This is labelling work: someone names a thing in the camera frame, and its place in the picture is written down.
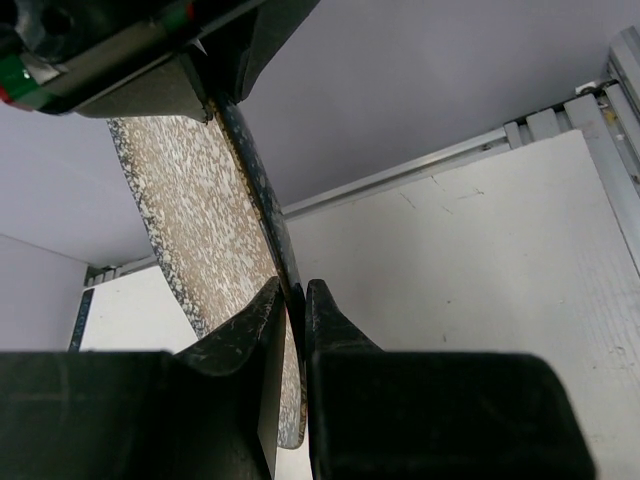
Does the right blue label sticker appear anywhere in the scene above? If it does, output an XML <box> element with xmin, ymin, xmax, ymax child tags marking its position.
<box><xmin>68</xmin><ymin>288</ymin><xmax>95</xmax><ymax>352</ymax></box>

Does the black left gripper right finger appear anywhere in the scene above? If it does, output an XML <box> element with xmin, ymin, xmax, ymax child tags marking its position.
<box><xmin>305</xmin><ymin>280</ymin><xmax>595</xmax><ymax>479</ymax></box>

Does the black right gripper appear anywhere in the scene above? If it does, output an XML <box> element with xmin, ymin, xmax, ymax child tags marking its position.
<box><xmin>1</xmin><ymin>1</ymin><xmax>261</xmax><ymax>123</ymax></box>

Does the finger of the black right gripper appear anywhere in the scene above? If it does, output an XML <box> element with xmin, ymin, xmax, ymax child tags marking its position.
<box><xmin>201</xmin><ymin>0</ymin><xmax>318</xmax><ymax>103</ymax></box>

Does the speckled beige blue round plate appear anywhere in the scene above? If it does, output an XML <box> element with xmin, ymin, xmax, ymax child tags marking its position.
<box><xmin>107</xmin><ymin>95</ymin><xmax>306</xmax><ymax>450</ymax></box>

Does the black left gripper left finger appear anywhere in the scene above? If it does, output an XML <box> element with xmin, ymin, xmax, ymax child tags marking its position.
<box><xmin>1</xmin><ymin>278</ymin><xmax>286</xmax><ymax>479</ymax></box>

